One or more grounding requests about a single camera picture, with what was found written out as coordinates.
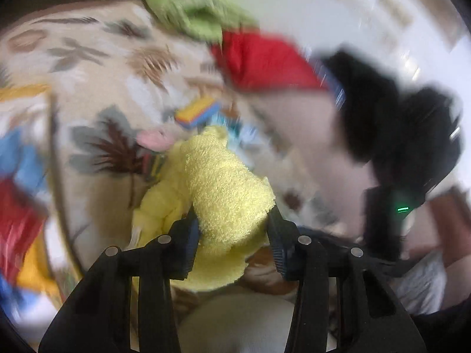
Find yellow terry towel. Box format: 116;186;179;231
131;126;275;292

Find black garment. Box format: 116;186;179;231
321;49;399;163

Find yellow trimmed clear storage bag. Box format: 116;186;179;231
1;84;82;346

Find red zipper pouch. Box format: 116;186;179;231
0;178;46;284

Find colourful striped packet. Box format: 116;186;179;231
142;151;166;182

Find blue tissue pack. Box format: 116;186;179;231
213;114;267;152

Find blue cloth in bag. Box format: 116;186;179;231
1;127;47;195

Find red padded bag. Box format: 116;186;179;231
211;31;325;92

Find pink knitted item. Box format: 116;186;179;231
136;128;176;152

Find yellow blue sponge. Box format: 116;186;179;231
174;96;221;129

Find leaf patterned beige blanket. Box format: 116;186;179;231
1;0;337;286

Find green folded quilt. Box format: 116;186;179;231
144;0;258;43

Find beige wall switch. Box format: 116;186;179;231
377;0;413;29

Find framed wall picture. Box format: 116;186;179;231
417;0;466;49

